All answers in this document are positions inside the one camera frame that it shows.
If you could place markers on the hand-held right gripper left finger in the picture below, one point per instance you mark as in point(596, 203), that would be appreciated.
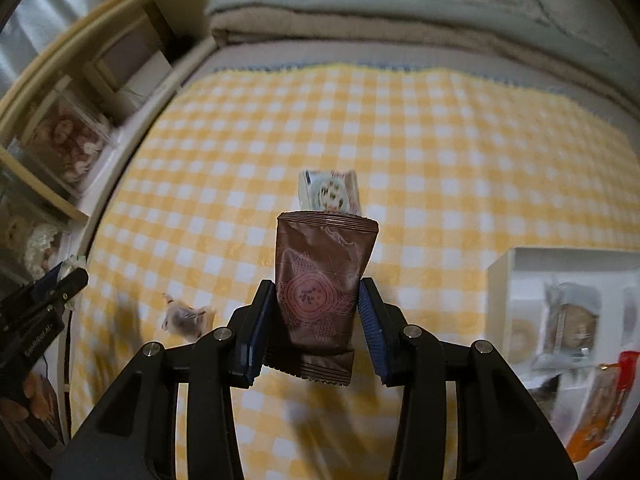
point(252, 330)

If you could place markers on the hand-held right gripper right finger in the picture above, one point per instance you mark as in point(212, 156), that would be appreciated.
point(372, 330)

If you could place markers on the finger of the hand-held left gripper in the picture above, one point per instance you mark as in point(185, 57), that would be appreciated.
point(47, 280)
point(70, 285)

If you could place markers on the brown snack packet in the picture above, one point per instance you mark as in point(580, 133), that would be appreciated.
point(315, 285)

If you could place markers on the clear packet with brown pastry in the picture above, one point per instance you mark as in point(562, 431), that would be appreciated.
point(525, 335)

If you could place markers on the large brown pastry packet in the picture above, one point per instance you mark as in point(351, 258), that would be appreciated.
point(572, 325)

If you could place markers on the red snack packet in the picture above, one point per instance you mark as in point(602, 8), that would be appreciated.
point(629, 370)

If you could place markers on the white plush toy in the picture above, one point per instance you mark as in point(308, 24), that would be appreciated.
point(42, 247)

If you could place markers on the clear packet with brown candy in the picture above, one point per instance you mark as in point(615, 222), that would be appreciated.
point(185, 320)

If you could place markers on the pale grey snack packet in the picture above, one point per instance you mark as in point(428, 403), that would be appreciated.
point(327, 192)

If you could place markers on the dark snack packet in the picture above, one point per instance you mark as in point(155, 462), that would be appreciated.
point(545, 392)

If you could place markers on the yellow checked mat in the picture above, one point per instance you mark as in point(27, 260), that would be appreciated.
point(425, 135)

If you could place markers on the white storage box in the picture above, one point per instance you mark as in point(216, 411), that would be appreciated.
point(135, 72)

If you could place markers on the orange snack packet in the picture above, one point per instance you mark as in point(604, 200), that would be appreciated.
point(595, 420)

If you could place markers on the cream shelf unit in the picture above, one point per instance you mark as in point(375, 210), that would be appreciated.
point(100, 30)

